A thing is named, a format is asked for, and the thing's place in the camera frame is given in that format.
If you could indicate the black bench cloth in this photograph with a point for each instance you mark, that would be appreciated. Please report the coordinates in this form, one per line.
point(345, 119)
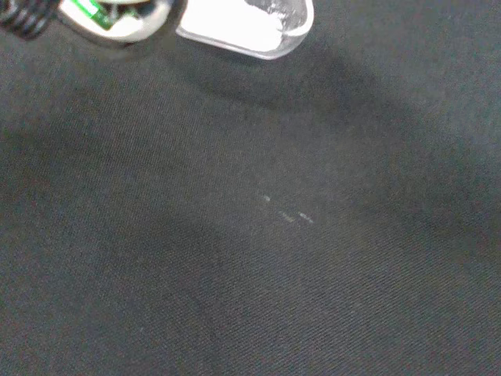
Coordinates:
point(250, 235)

